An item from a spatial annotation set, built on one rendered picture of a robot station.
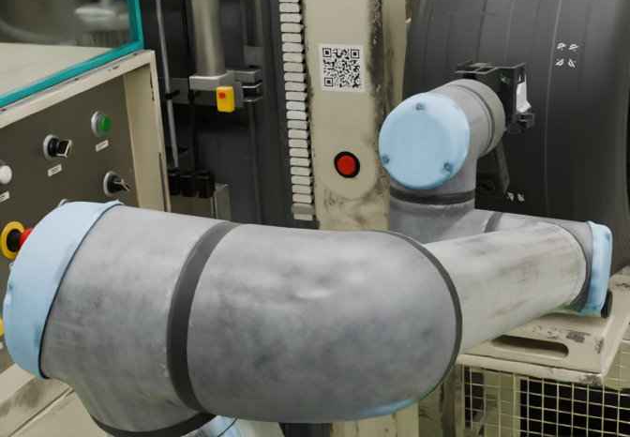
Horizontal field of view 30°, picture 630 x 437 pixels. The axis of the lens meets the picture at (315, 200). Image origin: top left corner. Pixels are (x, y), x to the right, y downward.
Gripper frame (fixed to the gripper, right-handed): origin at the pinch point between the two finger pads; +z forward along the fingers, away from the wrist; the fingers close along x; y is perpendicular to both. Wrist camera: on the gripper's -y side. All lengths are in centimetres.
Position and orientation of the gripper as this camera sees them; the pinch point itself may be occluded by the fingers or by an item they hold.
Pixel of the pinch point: (514, 109)
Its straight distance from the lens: 153.7
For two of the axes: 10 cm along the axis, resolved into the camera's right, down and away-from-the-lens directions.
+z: 4.2, -2.2, 8.8
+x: -9.1, -0.9, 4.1
